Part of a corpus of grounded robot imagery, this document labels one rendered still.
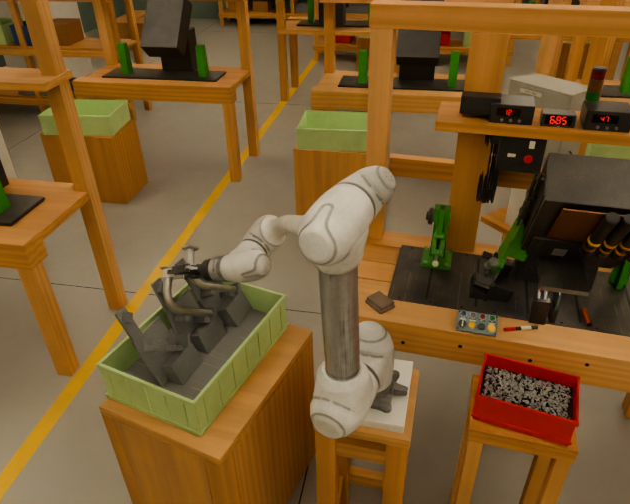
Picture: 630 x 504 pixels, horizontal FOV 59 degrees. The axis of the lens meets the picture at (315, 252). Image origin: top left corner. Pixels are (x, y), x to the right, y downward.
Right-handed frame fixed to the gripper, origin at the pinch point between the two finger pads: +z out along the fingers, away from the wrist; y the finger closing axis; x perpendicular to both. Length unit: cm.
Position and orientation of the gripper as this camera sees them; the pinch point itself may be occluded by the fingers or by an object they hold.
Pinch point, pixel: (173, 273)
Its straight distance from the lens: 204.1
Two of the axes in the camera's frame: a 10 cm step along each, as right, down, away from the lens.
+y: -5.3, -2.4, -8.1
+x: -0.5, 9.7, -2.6
